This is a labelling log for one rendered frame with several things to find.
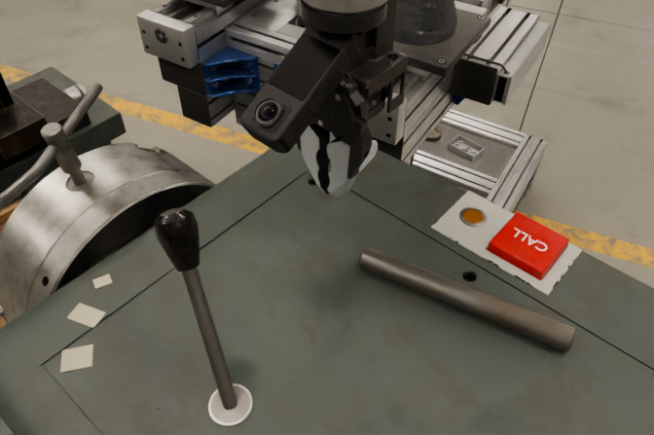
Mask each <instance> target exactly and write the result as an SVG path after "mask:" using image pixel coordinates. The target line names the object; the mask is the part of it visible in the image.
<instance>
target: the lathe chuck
mask: <svg viewBox="0 0 654 435"><path fill-rule="evenodd" d="M153 150H154V151H156V152H146V151H145V150H139V149H138V148H137V145H136V144H135V143H134V142H127V143H117V144H112V145H107V146H103V147H100V148H97V149H94V150H91V151H88V152H86V153H85V154H82V155H80V156H78V158H79V160H80V162H81V163H82V166H81V170H82V172H89V173H91V174H93V175H94V177H95V179H94V181H93V183H92V184H91V185H90V186H89V187H88V188H86V189H85V190H83V191H80V192H71V191H69V190H68V189H67V182H68V181H69V179H70V178H71V177H70V175H69V174H67V173H64V172H63V171H62V169H61V167H59V168H57V169H56V170H54V171H53V172H52V173H50V174H49V175H48V176H47V177H45V178H44V179H43V180H42V181H41V182H40V183H38V184H37V185H36V186H35V187H34V188H33V189H32V190H31V191H30V192H29V193H28V194H27V195H26V196H25V198H24V199H23V200H22V201H21V202H20V204H19V205H18V206H17V208H16V209H15V210H14V212H13V213H12V215H11V216H10V218H9V219H8V221H7V223H6V224H5V226H4V228H3V230H2V232H1V234H0V300H1V303H2V307H1V306H0V315H1V316H2V317H3V319H4V320H5V321H6V322H7V323H9V322H11V321H12V320H14V319H15V318H17V317H18V316H20V315H21V314H23V313H24V312H26V309H27V303H28V299H29V295H30V292H31V289H32V286H33V283H34V281H35V278H36V276H37V274H38V272H39V270H40V269H41V267H42V265H43V263H44V262H45V260H46V258H47V257H48V255H49V254H50V252H51V251H52V249H53V248H54V246H55V245H56V243H57V242H58V241H59V239H60V238H61V237H62V236H63V234H64V233H65V232H66V231H67V230H68V229H69V228H70V227H71V226H72V224H73V223H74V222H75V221H76V220H77V219H79V218H80V217H81V216H82V215H83V214H84V213H85V212H86V211H87V210H88V209H90V208H91V207H92V206H93V205H95V204H96V203H97V202H99V201H100V200H101V199H103V198H105V197H106V196H108V195H109V194H111V193H112V192H114V191H116V190H117V189H119V188H121V187H123V186H124V185H126V184H128V183H130V182H132V181H135V180H137V179H140V178H143V177H146V176H149V175H152V174H156V173H161V172H168V171H186V172H192V173H195V174H198V175H201V174H200V173H198V172H197V171H195V170H194V169H192V168H191V167H189V166H188V165H186V164H185V163H183V162H182V161H180V160H179V159H177V158H176V157H174V156H173V155H171V154H170V153H169V152H168V151H166V150H164V149H162V148H160V147H157V146H155V147H154V148H153ZM201 176H203V175H201ZM203 177H204V176H203Z"/></svg>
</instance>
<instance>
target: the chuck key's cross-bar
mask: <svg viewBox="0 0 654 435"><path fill-rule="evenodd" d="M102 90H103V86H101V85H100V84H99V83H94V84H93V85H92V87H91V88H90V90H89V91H88V92H87V94H86V95H85V96H84V98H83V99H82V101H81V102H80V103H79V105H78V106H77V107H76V109H75V110H74V111H73V113H72V114H71V116H70V117H69V118H68V120H67V121H66V122H65V124H64V125H63V126H62V129H63V130H64V132H65V134H66V136H67V138H68V137H69V136H70V134H71V133H72V132H73V130H74V129H75V127H76V126H77V125H78V123H79V122H80V121H81V120H82V119H83V117H84V116H85V114H86V113H87V112H88V110H89V109H90V107H91V106H92V104H93V103H94V101H95V100H96V98H97V97H98V96H99V94H100V93H101V91H102ZM58 151H59V148H58V147H56V146H54V145H49V146H48V147H47V149H46V150H45V151H44V153H43V154H42V155H41V157H40V158H39V159H38V161H37V162H36V163H35V164H34V165H33V166H32V167H31V168H30V169H29V170H28V171H27V172H26V173H24V174H23V175H22V176H21V178H19V179H18V180H17V181H16V182H15V183H13V184H12V185H11V186H10V187H8V188H7V189H6V190H5V191H4V192H2V193H1V194H0V210H1V209H2V208H4V207H5V206H6V205H7V204H8V203H9V202H11V201H12V200H13V199H14V198H15V197H17V196H18V195H19V194H20V193H21V192H22V191H24V190H25V189H26V188H27V187H28V186H29V185H31V184H32V183H33V182H34V181H35V180H36V179H38V178H39V177H40V176H41V175H42V174H43V172H44V171H45V170H46V168H47V167H48V166H49V164H50V163H51V161H52V160H53V159H54V157H55V155H56V154H57V153H58Z"/></svg>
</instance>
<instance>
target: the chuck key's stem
mask: <svg viewBox="0 0 654 435"><path fill-rule="evenodd" d="M41 134H42V136H43V138H44V139H45V141H46V143H47V144H48V146H49V145H54V146H56V147H58V148H59V151H58V153H57V154H56V155H55V159H56V160H57V162H58V164H59V166H60V167H61V169H62V171H63V172H64V173H67V174H69V175H70V177H71V179H72V180H73V182H74V184H73V186H80V187H84V185H85V184H86V182H87V181H88V179H89V178H86V177H85V175H84V174H83V172H82V170H81V166H82V163H81V162H80V160H79V158H78V156H77V154H76V152H75V151H74V149H73V147H72V145H71V143H70V141H69V140H68V138H67V136H66V134H65V132H64V130H63V129H62V127H61V125H60V124H58V123H49V124H46V125H45V126H43V128H42V129H41Z"/></svg>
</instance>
